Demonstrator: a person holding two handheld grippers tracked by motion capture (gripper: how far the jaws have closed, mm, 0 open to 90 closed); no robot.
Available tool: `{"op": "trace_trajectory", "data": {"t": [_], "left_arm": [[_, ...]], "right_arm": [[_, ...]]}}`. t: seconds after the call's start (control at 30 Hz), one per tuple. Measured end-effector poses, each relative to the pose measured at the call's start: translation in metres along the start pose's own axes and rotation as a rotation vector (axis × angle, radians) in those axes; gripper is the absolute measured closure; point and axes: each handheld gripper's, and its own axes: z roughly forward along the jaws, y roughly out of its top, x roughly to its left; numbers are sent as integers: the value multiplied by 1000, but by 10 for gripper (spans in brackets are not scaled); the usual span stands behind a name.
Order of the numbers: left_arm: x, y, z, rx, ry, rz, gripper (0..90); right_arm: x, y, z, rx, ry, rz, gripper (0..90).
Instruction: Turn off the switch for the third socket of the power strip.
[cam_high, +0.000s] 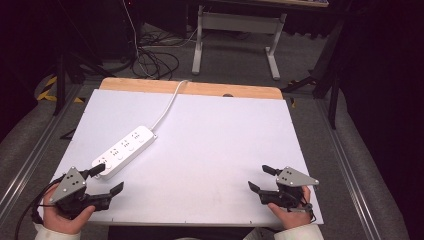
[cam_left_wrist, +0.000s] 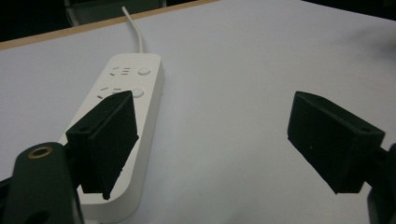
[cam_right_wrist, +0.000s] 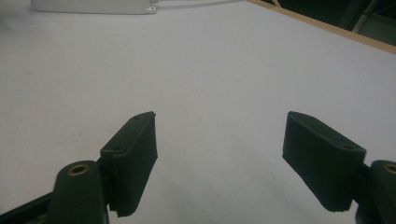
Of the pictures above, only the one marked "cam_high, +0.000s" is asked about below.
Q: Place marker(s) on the black tripod stand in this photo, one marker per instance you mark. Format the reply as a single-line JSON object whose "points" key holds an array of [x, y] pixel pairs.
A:
{"points": [[333, 86], [61, 83]]}

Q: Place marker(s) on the person's right hand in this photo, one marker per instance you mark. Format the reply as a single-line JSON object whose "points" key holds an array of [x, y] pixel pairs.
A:
{"points": [[295, 218]]}

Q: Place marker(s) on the person's left hand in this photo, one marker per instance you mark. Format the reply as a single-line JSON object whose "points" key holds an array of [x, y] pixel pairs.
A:
{"points": [[65, 225]]}

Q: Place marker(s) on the white power strip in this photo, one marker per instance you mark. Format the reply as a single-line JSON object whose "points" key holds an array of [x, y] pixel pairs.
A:
{"points": [[128, 148]]}

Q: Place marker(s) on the aluminium floor rail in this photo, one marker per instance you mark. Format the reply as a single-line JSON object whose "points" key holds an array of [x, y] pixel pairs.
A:
{"points": [[346, 173], [33, 156]]}

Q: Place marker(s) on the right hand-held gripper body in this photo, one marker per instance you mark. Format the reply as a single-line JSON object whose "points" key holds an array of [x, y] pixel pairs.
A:
{"points": [[291, 178]]}

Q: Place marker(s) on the white metal desk frame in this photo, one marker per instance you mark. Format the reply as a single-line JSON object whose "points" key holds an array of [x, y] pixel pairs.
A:
{"points": [[240, 23]]}

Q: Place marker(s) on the wooden desk top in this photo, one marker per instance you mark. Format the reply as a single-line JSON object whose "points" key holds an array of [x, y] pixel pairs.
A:
{"points": [[283, 2]]}

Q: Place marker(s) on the wooden table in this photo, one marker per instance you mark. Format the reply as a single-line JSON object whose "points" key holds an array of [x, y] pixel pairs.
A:
{"points": [[206, 88]]}

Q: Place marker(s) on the yellow black floor tape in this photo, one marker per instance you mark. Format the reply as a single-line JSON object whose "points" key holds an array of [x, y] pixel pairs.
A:
{"points": [[50, 91]]}

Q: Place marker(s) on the white table board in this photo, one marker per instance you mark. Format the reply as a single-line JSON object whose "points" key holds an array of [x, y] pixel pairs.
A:
{"points": [[206, 153]]}

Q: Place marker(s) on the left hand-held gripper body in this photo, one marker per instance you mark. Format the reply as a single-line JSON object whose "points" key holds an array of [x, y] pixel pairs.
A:
{"points": [[68, 186]]}

